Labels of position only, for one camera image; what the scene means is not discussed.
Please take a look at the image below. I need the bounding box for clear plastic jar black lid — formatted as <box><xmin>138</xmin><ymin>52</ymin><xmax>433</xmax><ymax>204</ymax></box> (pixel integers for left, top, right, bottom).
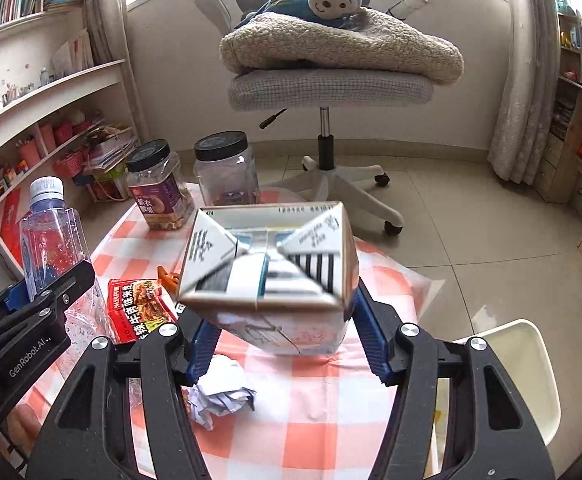
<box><xmin>193</xmin><ymin>131</ymin><xmax>262</xmax><ymax>207</ymax></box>

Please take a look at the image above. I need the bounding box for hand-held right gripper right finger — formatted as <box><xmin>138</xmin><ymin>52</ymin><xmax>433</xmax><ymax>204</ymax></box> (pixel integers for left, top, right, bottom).
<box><xmin>353</xmin><ymin>280</ymin><xmax>559</xmax><ymax>480</ymax></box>

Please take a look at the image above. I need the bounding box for small orange carrot toy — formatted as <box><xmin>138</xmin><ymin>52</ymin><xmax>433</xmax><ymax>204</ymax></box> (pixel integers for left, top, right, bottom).
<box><xmin>157</xmin><ymin>266</ymin><xmax>182</xmax><ymax>291</ymax></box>

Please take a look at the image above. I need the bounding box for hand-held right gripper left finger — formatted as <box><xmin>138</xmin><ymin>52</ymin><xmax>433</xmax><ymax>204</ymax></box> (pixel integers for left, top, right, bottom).
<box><xmin>26</xmin><ymin>305</ymin><xmax>222</xmax><ymax>480</ymax></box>

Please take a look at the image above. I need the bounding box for white milk carton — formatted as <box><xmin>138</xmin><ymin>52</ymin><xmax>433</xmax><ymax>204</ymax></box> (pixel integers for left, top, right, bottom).
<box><xmin>177</xmin><ymin>201</ymin><xmax>360</xmax><ymax>357</ymax></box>

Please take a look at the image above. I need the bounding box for crumpled white paper ball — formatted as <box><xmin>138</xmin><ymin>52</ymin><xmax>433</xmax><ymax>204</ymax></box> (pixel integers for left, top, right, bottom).
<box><xmin>183</xmin><ymin>353</ymin><xmax>258</xmax><ymax>431</ymax></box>

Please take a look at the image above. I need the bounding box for wooden desk shelf unit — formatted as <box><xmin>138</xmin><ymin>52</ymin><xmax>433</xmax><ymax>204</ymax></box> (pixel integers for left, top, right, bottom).
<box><xmin>538</xmin><ymin>10</ymin><xmax>582</xmax><ymax>291</ymax></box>

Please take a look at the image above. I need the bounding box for labelled nut jar black lid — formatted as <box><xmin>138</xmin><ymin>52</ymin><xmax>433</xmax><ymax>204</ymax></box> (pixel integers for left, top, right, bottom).
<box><xmin>126</xmin><ymin>140</ymin><xmax>196</xmax><ymax>232</ymax></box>

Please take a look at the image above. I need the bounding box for blue monkey plush toy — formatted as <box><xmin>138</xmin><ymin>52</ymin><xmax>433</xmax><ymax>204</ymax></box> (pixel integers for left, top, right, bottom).
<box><xmin>235</xmin><ymin>0</ymin><xmax>366</xmax><ymax>30</ymax></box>

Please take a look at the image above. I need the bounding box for pile of papers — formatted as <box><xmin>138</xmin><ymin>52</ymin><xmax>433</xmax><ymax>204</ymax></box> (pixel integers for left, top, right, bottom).
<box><xmin>83</xmin><ymin>125</ymin><xmax>139</xmax><ymax>181</ymax></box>

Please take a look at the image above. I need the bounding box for white plastic bin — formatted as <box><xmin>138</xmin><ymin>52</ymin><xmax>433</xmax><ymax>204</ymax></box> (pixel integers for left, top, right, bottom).
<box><xmin>433</xmin><ymin>319</ymin><xmax>559</xmax><ymax>480</ymax></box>

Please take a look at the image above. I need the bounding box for clear plastic water bottle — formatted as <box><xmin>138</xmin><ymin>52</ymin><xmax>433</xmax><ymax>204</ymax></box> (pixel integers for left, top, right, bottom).
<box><xmin>19</xmin><ymin>176</ymin><xmax>109</xmax><ymax>346</ymax></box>

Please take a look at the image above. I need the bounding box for white bookshelf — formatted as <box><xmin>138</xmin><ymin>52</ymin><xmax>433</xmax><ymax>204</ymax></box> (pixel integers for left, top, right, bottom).
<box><xmin>0</xmin><ymin>0</ymin><xmax>139</xmax><ymax>281</ymax></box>

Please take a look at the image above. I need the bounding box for orange white checked cloth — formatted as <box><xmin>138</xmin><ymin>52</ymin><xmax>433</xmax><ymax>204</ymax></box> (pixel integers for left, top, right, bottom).
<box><xmin>1</xmin><ymin>185</ymin><xmax>444</xmax><ymax>480</ymax></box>

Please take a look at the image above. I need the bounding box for red box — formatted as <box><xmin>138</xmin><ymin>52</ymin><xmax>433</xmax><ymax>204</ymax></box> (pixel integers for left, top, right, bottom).
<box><xmin>0</xmin><ymin>187</ymin><xmax>36</xmax><ymax>261</ymax></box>

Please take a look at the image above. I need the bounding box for beige lace curtain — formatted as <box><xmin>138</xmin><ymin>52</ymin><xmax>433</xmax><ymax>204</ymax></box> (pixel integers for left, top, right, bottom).
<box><xmin>83</xmin><ymin>0</ymin><xmax>149</xmax><ymax>136</ymax></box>
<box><xmin>488</xmin><ymin>0</ymin><xmax>564</xmax><ymax>186</ymax></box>

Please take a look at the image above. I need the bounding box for beige fleece blanket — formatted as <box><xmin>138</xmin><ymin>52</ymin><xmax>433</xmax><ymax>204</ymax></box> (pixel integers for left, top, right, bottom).
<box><xmin>220</xmin><ymin>7</ymin><xmax>464</xmax><ymax>86</ymax></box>

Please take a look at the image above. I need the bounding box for person's left hand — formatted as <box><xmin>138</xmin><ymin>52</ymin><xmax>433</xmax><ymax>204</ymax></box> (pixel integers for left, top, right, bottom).
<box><xmin>8</xmin><ymin>402</ymin><xmax>44</xmax><ymax>443</ymax></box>

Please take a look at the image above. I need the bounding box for red noodle packet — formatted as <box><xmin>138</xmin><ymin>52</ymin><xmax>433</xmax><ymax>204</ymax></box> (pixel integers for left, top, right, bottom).
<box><xmin>107</xmin><ymin>279</ymin><xmax>179</xmax><ymax>345</ymax></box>

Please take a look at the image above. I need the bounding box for pink plastic basket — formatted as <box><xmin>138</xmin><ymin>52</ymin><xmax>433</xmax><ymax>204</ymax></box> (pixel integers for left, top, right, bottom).
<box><xmin>53</xmin><ymin>152</ymin><xmax>84</xmax><ymax>178</ymax></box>

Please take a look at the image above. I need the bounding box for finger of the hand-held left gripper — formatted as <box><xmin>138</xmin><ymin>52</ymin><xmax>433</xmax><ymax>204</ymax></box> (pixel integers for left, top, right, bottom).
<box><xmin>0</xmin><ymin>261</ymin><xmax>96</xmax><ymax>333</ymax></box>

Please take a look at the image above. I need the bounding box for grey office chair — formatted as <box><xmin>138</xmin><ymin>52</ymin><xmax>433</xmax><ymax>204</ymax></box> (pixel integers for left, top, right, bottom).
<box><xmin>193</xmin><ymin>0</ymin><xmax>429</xmax><ymax>237</ymax></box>

